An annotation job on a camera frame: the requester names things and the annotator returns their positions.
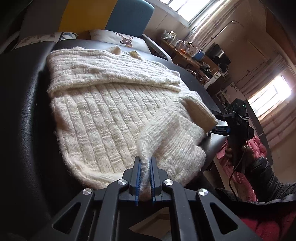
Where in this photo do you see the geometric print pillow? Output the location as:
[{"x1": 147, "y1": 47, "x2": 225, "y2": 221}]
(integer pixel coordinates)
[{"x1": 14, "y1": 32, "x2": 79, "y2": 49}]

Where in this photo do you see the person's right hand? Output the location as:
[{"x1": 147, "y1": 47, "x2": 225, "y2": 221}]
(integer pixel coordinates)
[{"x1": 225, "y1": 146, "x2": 253, "y2": 167}]

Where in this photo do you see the cream knit sweater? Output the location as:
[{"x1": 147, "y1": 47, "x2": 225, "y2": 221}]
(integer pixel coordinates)
[{"x1": 46, "y1": 46, "x2": 219, "y2": 202}]

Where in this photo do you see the clear glass jar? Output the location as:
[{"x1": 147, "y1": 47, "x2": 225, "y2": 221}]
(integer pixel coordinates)
[{"x1": 162, "y1": 30, "x2": 178, "y2": 45}]

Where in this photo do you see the black monitor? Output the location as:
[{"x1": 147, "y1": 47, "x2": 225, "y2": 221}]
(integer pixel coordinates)
[{"x1": 206, "y1": 43, "x2": 232, "y2": 65}]

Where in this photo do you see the person's right forearm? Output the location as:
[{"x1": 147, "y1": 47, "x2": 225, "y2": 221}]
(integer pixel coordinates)
[{"x1": 245, "y1": 156, "x2": 286, "y2": 197}]

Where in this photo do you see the white low cabinet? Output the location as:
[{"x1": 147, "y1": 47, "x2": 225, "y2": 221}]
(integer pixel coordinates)
[{"x1": 203, "y1": 67, "x2": 228, "y2": 86}]

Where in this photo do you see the beige patterned curtain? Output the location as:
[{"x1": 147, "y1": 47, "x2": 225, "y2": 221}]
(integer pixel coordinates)
[{"x1": 185, "y1": 0, "x2": 238, "y2": 47}]

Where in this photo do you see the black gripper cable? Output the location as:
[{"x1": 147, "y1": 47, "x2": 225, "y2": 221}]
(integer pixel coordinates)
[{"x1": 228, "y1": 130, "x2": 250, "y2": 201}]

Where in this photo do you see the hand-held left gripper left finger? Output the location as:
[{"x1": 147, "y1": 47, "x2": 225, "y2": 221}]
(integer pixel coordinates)
[{"x1": 40, "y1": 157, "x2": 142, "y2": 241}]

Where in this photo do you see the black puffer jacket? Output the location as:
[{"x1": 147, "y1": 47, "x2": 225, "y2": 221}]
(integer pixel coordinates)
[{"x1": 214, "y1": 182, "x2": 296, "y2": 219}]

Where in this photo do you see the white deer print pillow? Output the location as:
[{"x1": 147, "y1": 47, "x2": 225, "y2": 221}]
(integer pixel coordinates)
[{"x1": 89, "y1": 29, "x2": 152, "y2": 55}]

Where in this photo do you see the white floral cabinet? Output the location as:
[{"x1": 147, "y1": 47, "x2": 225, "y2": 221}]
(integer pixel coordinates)
[{"x1": 216, "y1": 82, "x2": 245, "y2": 109}]

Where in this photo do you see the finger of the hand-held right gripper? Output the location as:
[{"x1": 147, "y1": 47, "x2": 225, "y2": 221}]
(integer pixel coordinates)
[
  {"x1": 211, "y1": 110, "x2": 226, "y2": 121},
  {"x1": 208, "y1": 125, "x2": 230, "y2": 138}
]

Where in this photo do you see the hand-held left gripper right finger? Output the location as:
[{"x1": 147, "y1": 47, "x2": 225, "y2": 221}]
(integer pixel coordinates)
[{"x1": 150, "y1": 157, "x2": 263, "y2": 241}]

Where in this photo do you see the small bright window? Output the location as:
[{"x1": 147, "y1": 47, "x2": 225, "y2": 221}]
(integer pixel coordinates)
[{"x1": 247, "y1": 75, "x2": 293, "y2": 118}]

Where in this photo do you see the blue chair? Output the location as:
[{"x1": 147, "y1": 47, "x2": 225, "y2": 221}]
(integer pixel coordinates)
[{"x1": 191, "y1": 50, "x2": 206, "y2": 61}]

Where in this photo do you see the wooden desk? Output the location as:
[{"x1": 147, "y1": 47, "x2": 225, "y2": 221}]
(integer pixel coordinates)
[{"x1": 159, "y1": 39, "x2": 220, "y2": 77}]

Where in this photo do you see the clear plastic container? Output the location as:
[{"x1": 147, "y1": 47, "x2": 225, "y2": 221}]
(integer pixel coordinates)
[{"x1": 178, "y1": 40, "x2": 193, "y2": 50}]

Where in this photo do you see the sheer light curtain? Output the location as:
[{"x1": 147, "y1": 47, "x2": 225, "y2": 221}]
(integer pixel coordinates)
[{"x1": 240, "y1": 56, "x2": 296, "y2": 149}]

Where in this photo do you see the grey yellow blue sofa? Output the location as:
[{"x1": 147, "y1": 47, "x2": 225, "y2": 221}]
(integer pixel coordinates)
[{"x1": 0, "y1": 0, "x2": 173, "y2": 62}]

